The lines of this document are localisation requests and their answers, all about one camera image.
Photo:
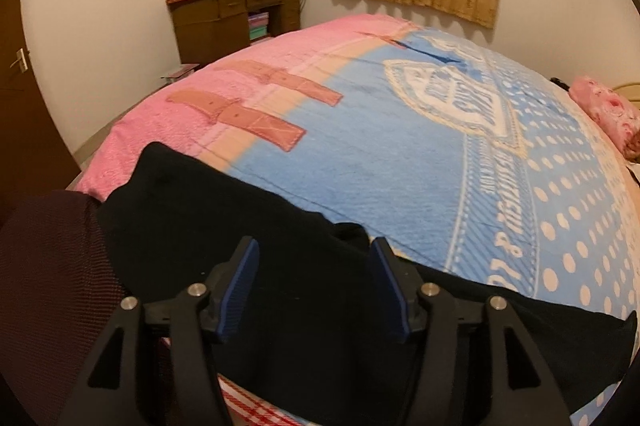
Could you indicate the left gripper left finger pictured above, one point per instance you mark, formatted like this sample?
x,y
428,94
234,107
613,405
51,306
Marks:
x,y
157,363

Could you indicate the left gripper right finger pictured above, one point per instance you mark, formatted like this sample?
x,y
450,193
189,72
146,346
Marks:
x,y
479,364

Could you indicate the black trousers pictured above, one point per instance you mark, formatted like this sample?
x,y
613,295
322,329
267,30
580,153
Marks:
x,y
312,337

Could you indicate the red mesh fabric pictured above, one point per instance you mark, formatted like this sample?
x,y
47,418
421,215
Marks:
x,y
58,291

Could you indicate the dark brown door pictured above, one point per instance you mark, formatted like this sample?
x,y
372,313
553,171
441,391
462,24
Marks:
x,y
34,157

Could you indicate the blue polka dot blanket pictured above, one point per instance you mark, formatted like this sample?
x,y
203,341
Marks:
x,y
463,159

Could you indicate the pink floral folded blanket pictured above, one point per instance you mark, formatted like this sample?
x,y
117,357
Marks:
x,y
614,115

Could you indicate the cream wooden headboard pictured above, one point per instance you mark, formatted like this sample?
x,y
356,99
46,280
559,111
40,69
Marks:
x,y
631,91

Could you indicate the dark brown wooden desk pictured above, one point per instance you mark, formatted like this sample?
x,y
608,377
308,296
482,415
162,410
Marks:
x,y
208,30

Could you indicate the colourful stacked books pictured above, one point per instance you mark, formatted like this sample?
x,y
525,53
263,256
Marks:
x,y
258,25

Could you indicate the brass door handle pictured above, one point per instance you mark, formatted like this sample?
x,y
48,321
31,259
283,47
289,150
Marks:
x,y
20,61

